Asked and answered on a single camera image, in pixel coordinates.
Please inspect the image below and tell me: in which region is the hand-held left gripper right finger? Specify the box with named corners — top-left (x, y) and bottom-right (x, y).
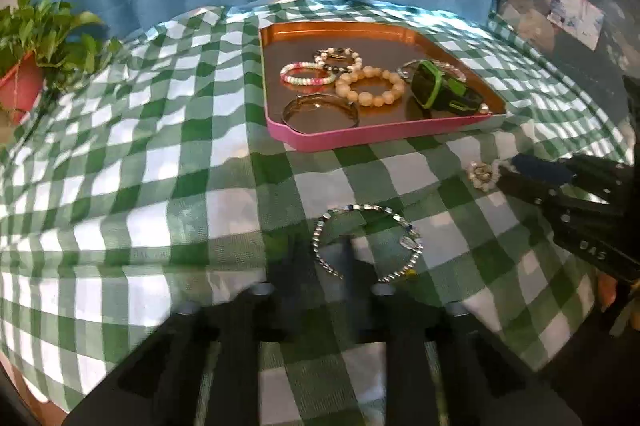
top-left (342, 233), bottom-right (583, 426)

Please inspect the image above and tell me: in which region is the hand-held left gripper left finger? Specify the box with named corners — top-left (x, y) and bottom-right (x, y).
top-left (65, 231), bottom-right (301, 426)

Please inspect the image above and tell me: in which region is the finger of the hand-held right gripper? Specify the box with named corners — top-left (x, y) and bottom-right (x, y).
top-left (510, 155), bottom-right (576, 184)
top-left (499, 173), bottom-right (563, 212)

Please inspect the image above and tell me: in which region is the white pearl bracelet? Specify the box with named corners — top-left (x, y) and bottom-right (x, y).
top-left (466, 160), bottom-right (502, 193)

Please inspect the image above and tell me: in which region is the clear crystal bracelet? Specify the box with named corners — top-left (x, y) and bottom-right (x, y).
top-left (311, 204), bottom-right (426, 283)

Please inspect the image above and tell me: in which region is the silver white bead bracelet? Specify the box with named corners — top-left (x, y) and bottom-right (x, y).
top-left (396, 59), bottom-right (468, 83)

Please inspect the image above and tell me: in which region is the beige bead bracelet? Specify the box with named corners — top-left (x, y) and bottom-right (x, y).
top-left (334, 65), bottom-right (407, 108)

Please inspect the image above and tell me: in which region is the pink metal tray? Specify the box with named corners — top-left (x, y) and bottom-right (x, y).
top-left (260, 20), bottom-right (507, 153)

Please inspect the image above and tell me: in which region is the black white bead bracelet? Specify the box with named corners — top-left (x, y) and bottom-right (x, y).
top-left (313, 47), bottom-right (364, 75)

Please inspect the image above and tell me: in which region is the pink white bead bracelet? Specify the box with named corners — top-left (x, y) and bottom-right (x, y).
top-left (279, 61), bottom-right (337, 88)

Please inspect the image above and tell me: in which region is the dark glass cabinet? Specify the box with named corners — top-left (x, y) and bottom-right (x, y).
top-left (492, 0), bottom-right (640, 117)

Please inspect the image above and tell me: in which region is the green black watch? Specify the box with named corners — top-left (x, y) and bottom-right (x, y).
top-left (409, 60), bottom-right (490, 115)

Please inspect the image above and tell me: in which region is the white paper sticker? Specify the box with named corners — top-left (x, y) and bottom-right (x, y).
top-left (549, 0), bottom-right (604, 51)

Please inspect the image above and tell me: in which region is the green checked tablecloth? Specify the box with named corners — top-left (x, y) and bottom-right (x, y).
top-left (0, 0), bottom-right (636, 426)

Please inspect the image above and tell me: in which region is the gold bangle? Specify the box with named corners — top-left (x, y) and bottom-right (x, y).
top-left (282, 94), bottom-right (361, 135)

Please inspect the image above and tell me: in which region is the green potted plant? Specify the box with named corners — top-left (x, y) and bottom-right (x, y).
top-left (0, 0), bottom-right (123, 127)

